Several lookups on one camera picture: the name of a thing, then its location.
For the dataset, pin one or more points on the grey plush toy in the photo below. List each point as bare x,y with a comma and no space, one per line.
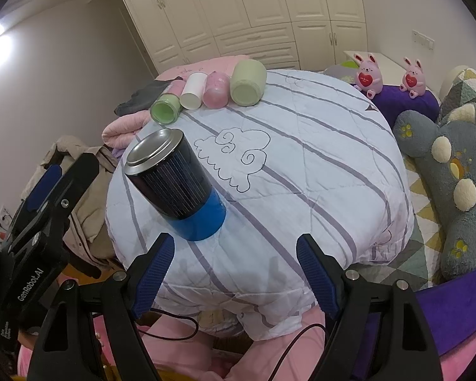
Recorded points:
456,174

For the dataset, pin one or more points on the white wall switch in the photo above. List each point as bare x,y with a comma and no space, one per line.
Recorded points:
423,38

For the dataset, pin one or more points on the cream wardrobe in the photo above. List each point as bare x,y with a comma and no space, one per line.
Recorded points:
238,8

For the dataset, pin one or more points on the green jar with pink body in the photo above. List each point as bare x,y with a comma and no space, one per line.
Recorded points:
164,110

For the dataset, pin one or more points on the white striped quilt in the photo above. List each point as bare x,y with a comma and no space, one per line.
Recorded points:
301,147

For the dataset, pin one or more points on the purple blanket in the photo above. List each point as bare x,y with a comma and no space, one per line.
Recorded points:
456,313

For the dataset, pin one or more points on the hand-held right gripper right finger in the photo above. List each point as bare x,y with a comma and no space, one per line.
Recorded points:
316,278

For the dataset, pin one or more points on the beige jacket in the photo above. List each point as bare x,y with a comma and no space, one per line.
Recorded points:
91,214

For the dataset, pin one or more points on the purple pillow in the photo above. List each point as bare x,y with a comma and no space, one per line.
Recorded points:
404,105

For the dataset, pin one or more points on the white cup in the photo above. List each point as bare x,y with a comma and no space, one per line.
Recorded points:
192,91

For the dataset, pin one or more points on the pink bunny plush toy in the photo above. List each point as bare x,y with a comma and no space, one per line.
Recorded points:
368,77
413,79

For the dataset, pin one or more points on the pink fleece cloth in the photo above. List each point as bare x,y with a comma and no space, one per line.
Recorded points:
261,359

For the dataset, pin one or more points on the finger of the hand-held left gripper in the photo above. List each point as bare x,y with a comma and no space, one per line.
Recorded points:
77,178
43,186

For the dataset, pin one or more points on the dark blue metal cup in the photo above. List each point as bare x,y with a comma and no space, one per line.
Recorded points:
174,190

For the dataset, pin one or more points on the large green cup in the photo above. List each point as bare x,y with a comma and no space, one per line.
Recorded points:
248,81

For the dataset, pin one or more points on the pink blanket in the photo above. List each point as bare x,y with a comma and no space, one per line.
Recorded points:
119,131

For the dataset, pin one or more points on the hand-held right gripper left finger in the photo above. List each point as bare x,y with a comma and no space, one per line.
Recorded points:
154,276

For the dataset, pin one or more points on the patchwork quilt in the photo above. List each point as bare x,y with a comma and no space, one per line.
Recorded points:
420,224

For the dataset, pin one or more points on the white nightstand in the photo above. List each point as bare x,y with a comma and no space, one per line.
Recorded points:
388,62

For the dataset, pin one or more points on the grey cloth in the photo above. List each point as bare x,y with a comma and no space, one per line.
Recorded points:
142,97

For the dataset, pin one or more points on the pink cup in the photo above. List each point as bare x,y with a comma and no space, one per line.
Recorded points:
216,89

